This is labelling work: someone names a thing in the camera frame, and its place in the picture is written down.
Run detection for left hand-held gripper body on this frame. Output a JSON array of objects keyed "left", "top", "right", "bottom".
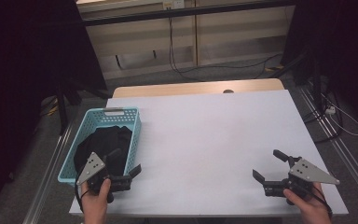
[{"left": 76, "top": 151, "right": 133, "bottom": 203}]

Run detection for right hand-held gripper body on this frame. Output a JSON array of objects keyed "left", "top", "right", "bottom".
[{"left": 262, "top": 156, "right": 340, "bottom": 206}]

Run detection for black shorts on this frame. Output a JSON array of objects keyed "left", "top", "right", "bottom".
[{"left": 74, "top": 125, "right": 133, "bottom": 177}]

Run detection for light blue plastic basket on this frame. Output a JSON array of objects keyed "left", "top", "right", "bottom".
[{"left": 57, "top": 106, "right": 143, "bottom": 185}]

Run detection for person's right hand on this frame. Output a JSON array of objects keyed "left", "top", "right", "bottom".
[{"left": 282, "top": 183, "right": 333, "bottom": 224}]

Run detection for person's left hand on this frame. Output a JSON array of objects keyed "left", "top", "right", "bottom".
[{"left": 80, "top": 177, "right": 113, "bottom": 224}]

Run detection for black tripod stand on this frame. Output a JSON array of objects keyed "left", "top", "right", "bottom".
[{"left": 54, "top": 77, "right": 111, "bottom": 136}]

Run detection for black metal stand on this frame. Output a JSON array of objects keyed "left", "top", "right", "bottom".
[{"left": 268, "top": 49, "right": 324, "bottom": 110}]

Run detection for beige cabinet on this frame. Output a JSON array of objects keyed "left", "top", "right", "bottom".
[{"left": 76, "top": 0, "right": 296, "bottom": 81}]

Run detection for narrow black curtain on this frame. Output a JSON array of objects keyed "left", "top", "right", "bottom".
[{"left": 281, "top": 0, "right": 358, "bottom": 132}]

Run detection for wide black curtain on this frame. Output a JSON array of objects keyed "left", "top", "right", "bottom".
[{"left": 0, "top": 0, "right": 108, "bottom": 216}]

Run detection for black metal bar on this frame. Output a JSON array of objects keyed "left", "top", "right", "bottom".
[{"left": 82, "top": 0, "right": 296, "bottom": 27}]

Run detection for right hand-held gripper black cable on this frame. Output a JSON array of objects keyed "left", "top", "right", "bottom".
[{"left": 309, "top": 183, "right": 334, "bottom": 218}]

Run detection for hand-held gripper black cable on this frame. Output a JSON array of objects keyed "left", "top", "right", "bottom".
[
  {"left": 74, "top": 181, "right": 91, "bottom": 214},
  {"left": 309, "top": 183, "right": 334, "bottom": 218}
]

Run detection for left hand-held gripper black cable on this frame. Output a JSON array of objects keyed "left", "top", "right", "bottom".
[{"left": 74, "top": 181, "right": 91, "bottom": 214}]

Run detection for aluminium rail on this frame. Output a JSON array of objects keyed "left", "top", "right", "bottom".
[
  {"left": 21, "top": 122, "right": 76, "bottom": 224},
  {"left": 297, "top": 85, "right": 358, "bottom": 213}
]

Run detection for bundle of black cables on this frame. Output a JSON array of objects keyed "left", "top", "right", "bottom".
[{"left": 302, "top": 92, "right": 344, "bottom": 145}]

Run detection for yellow cable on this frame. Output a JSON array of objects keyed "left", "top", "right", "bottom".
[{"left": 40, "top": 97, "right": 60, "bottom": 119}]

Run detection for white cable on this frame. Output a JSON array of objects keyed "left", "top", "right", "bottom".
[{"left": 321, "top": 92, "right": 358, "bottom": 137}]

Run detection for long thin black cable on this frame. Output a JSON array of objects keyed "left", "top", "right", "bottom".
[{"left": 178, "top": 52, "right": 283, "bottom": 79}]

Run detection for black hanging cable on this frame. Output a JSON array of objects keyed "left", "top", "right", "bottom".
[{"left": 167, "top": 17, "right": 206, "bottom": 83}]

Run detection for white wall socket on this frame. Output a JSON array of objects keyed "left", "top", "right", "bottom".
[{"left": 162, "top": 0, "right": 186, "bottom": 10}]

